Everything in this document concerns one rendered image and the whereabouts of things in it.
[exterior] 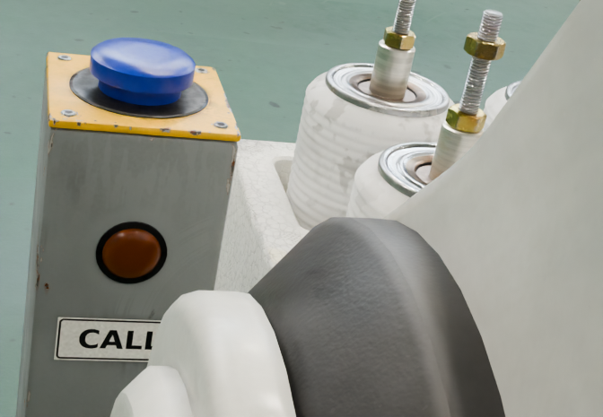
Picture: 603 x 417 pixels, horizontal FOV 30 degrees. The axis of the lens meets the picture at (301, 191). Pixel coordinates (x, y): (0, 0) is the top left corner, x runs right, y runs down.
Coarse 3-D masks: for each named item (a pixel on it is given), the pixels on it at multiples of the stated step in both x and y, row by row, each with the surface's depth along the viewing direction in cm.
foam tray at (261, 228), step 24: (240, 144) 74; (264, 144) 75; (288, 144) 76; (240, 168) 71; (264, 168) 72; (288, 168) 74; (240, 192) 69; (264, 192) 69; (240, 216) 69; (264, 216) 66; (288, 216) 66; (240, 240) 68; (264, 240) 63; (288, 240) 64; (240, 264) 68; (264, 264) 62; (216, 288) 75; (240, 288) 68
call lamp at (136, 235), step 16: (112, 240) 42; (128, 240) 42; (144, 240) 42; (112, 256) 42; (128, 256) 43; (144, 256) 43; (160, 256) 43; (112, 272) 43; (128, 272) 43; (144, 272) 43
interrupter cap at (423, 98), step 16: (352, 64) 70; (368, 64) 70; (336, 80) 67; (352, 80) 68; (368, 80) 69; (416, 80) 70; (352, 96) 65; (368, 96) 65; (416, 96) 68; (432, 96) 67; (448, 96) 68; (384, 112) 64; (400, 112) 64; (416, 112) 64; (432, 112) 65
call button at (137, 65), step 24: (96, 48) 43; (120, 48) 43; (144, 48) 43; (168, 48) 44; (96, 72) 42; (120, 72) 41; (144, 72) 41; (168, 72) 42; (192, 72) 43; (120, 96) 42; (144, 96) 42; (168, 96) 43
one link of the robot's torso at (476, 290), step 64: (576, 64) 16; (512, 128) 17; (576, 128) 16; (448, 192) 20; (512, 192) 17; (576, 192) 16; (320, 256) 21; (384, 256) 20; (448, 256) 20; (512, 256) 17; (576, 256) 15; (320, 320) 20; (384, 320) 19; (448, 320) 18; (512, 320) 17; (576, 320) 15; (320, 384) 18; (384, 384) 18; (448, 384) 17; (512, 384) 17; (576, 384) 15
